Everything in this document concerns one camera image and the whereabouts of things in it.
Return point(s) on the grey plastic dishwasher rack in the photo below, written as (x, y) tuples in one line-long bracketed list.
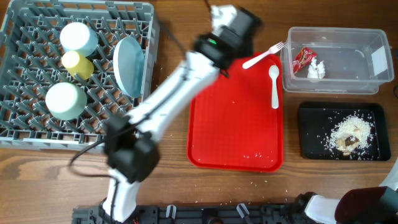
[(31, 64)]

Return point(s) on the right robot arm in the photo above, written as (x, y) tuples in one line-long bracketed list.
[(361, 206)]

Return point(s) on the white plastic fork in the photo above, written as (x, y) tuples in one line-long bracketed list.
[(272, 50)]

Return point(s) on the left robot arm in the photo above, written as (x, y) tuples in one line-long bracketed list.
[(131, 143)]

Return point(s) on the white plastic spoon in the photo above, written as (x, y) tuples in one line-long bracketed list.
[(274, 73)]

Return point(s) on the black plastic tray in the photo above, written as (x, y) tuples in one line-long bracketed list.
[(317, 119)]

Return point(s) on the food scraps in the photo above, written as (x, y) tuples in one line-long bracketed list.
[(352, 135)]

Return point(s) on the green bowl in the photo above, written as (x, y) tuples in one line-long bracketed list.
[(65, 101)]

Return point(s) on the red plastic tray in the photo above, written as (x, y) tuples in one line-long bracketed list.
[(232, 124)]

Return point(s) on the clear plastic bin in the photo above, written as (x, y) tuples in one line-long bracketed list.
[(357, 61)]

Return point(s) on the light blue bowl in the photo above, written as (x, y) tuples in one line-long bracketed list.
[(78, 37)]

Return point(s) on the yellow plastic cup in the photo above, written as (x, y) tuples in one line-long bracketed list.
[(75, 63)]

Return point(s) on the white napkin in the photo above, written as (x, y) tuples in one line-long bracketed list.
[(316, 70)]

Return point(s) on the red snack wrapper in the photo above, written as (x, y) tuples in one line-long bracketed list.
[(303, 59)]

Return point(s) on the light blue plate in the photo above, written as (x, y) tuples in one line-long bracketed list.
[(128, 65)]

